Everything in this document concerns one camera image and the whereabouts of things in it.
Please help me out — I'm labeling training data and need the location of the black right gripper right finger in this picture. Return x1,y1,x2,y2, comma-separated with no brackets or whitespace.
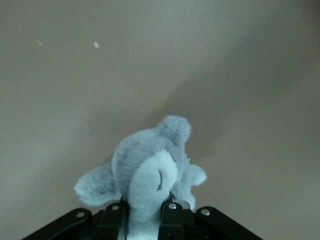
158,202,262,240

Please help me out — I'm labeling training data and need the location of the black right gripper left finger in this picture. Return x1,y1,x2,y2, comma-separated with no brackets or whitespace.
23,202,128,240

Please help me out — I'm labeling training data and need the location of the grey plush toy white belly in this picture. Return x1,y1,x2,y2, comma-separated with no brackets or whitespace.
73,114,208,240

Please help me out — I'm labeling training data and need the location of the brown table cover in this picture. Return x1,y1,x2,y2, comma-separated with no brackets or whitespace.
0,0,320,240

